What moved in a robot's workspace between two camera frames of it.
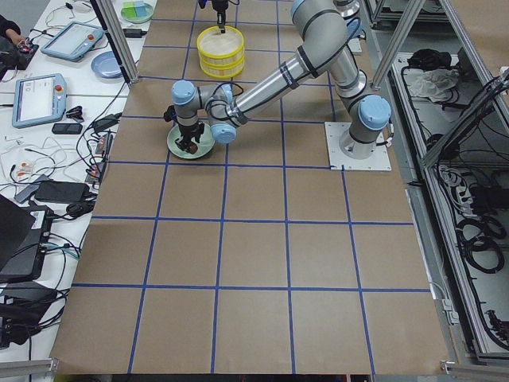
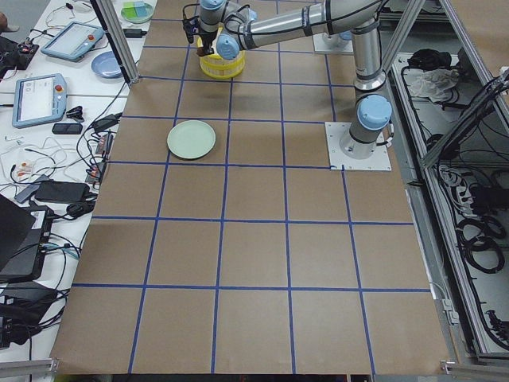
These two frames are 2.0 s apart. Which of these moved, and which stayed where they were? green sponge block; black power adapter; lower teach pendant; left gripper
Moved: left gripper
Stayed: black power adapter; lower teach pendant; green sponge block
